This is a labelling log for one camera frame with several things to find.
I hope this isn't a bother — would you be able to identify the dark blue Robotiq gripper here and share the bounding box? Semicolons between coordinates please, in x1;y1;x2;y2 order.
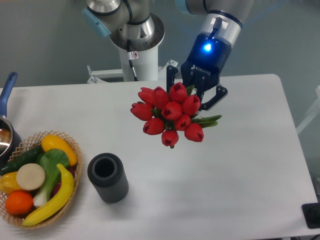
166;33;232;111

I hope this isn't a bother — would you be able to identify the red tulip bouquet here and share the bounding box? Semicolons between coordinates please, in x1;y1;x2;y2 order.
130;82;222;149

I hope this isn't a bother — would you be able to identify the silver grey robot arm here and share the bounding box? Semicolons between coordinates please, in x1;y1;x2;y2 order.
82;0;253;111

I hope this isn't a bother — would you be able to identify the dark grey ribbed vase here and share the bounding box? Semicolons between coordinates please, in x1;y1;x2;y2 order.
87;153;129;203

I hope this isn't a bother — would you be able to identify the red fruit in basket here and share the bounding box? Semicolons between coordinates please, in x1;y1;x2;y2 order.
51;166;76;197

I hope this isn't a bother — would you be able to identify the yellow lemon squash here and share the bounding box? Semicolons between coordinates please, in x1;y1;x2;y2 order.
41;134;78;167

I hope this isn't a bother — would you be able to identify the yellow banana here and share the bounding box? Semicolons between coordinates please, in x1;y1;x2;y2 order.
22;163;75;227

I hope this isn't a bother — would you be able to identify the green bok choy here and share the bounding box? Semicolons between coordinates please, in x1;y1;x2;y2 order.
33;148;69;208

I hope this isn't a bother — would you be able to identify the woven wicker basket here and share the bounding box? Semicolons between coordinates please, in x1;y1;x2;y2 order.
0;130;83;229

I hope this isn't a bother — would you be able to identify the black device at edge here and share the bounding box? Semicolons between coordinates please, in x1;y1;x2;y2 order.
301;202;320;229

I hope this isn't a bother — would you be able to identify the green cucumber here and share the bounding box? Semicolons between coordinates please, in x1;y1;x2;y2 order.
0;144;44;176

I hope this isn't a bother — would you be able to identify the beige round disc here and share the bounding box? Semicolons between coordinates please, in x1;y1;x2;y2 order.
16;163;46;191

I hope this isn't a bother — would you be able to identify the yellow bell pepper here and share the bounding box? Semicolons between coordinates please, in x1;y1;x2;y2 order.
0;171;23;194

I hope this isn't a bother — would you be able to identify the orange fruit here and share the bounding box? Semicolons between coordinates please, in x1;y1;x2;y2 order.
5;190;34;215

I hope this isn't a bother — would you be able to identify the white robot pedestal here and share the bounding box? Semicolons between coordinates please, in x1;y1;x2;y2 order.
118;46;158;82

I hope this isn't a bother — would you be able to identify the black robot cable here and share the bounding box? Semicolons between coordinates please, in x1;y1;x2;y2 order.
126;39;139;82

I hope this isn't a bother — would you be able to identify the white clamp bracket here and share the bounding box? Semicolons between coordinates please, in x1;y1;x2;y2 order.
86;65;124;84

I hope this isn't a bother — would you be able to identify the blue handled saucepan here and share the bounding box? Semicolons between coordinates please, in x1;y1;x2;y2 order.
0;72;21;168

